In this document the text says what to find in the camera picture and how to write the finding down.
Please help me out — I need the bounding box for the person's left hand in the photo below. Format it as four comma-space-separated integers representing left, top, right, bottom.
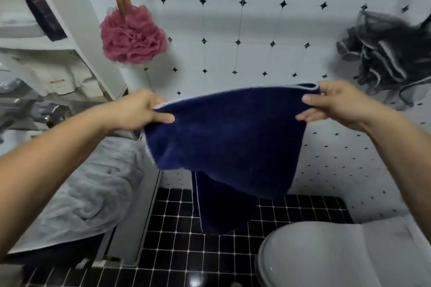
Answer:
114, 87, 176, 133

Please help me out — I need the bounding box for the person's right hand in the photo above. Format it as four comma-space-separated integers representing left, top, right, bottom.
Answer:
295, 80, 374, 131

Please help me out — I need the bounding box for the dark blue towel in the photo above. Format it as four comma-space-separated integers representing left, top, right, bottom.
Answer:
144, 83, 320, 234

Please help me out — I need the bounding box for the gray towel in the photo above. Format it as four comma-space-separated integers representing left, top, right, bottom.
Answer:
10, 137, 159, 254

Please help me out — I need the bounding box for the person's right forearm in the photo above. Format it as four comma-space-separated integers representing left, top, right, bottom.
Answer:
363, 108, 431, 244

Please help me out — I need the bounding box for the person's left forearm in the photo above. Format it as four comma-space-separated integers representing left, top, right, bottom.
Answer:
0, 108, 125, 257

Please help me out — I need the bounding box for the beige refill pouch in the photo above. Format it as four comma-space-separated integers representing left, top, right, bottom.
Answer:
10, 51, 85, 97
64, 58, 105, 96

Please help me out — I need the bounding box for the black gray bath loofah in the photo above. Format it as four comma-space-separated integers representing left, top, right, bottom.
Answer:
336, 10, 431, 111

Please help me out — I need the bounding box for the pink bath loofah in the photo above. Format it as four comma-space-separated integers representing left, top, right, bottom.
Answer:
99, 0, 169, 65

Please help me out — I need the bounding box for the chrome faucet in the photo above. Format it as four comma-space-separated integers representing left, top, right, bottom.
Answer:
33, 101, 66, 126

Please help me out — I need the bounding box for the black white vanity cabinet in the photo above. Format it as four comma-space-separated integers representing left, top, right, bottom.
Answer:
0, 169, 162, 287

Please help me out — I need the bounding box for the white shelf cabinet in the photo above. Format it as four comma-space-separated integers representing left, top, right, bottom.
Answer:
0, 0, 128, 101

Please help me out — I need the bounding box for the black tube on shelf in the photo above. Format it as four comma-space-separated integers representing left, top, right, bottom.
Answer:
0, 0, 66, 42

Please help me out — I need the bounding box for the white covered soap dish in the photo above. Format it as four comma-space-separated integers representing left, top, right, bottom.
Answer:
0, 11, 44, 39

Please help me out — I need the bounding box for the white toilet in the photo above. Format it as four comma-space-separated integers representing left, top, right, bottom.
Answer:
255, 214, 431, 287

